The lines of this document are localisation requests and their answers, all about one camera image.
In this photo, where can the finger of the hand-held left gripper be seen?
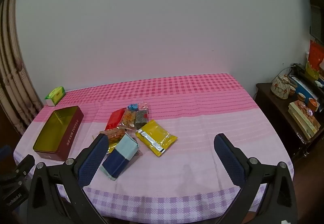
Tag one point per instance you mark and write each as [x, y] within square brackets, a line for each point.
[25, 164]

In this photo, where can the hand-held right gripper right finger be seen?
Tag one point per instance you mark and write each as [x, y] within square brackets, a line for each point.
[229, 160]

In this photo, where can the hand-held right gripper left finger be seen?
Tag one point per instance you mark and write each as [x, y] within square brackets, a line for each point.
[92, 162]

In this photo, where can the plain yellow snack packet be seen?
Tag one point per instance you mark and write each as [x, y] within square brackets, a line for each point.
[112, 148]

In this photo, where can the dark and light blue packet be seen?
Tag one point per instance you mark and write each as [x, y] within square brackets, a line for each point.
[119, 160]

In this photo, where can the dark red tin box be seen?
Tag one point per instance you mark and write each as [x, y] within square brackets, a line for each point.
[68, 135]

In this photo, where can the red snack packet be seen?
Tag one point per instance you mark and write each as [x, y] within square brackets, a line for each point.
[114, 119]

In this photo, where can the clear packet of orange snack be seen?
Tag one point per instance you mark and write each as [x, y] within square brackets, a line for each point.
[128, 117]

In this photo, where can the clear packet of dark snack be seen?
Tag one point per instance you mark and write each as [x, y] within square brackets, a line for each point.
[141, 119]

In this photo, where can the small blue snack packet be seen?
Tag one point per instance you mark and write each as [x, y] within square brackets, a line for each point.
[132, 107]

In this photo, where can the yellow packet with silver strip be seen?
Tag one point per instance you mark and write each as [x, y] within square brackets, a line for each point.
[157, 135]

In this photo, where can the small clear pinkish packet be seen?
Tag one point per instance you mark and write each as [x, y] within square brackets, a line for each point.
[143, 105]

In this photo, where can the pink checked tablecloth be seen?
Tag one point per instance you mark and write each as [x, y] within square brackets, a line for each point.
[202, 125]

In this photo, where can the dark wooden side table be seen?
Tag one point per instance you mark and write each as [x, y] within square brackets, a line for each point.
[265, 102]

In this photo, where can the green tissue box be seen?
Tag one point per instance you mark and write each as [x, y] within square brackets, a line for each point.
[55, 93]

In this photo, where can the stack of beige books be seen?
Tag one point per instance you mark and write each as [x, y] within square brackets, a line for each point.
[303, 120]

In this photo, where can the floral teapot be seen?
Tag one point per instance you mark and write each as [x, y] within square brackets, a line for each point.
[279, 88]

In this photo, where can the orange tea cup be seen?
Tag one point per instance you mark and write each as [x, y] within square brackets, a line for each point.
[292, 91]
[312, 104]
[301, 97]

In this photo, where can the yellow green packet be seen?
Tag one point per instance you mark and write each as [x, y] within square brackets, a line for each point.
[311, 70]

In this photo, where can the red paper bag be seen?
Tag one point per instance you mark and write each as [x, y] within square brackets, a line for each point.
[316, 55]

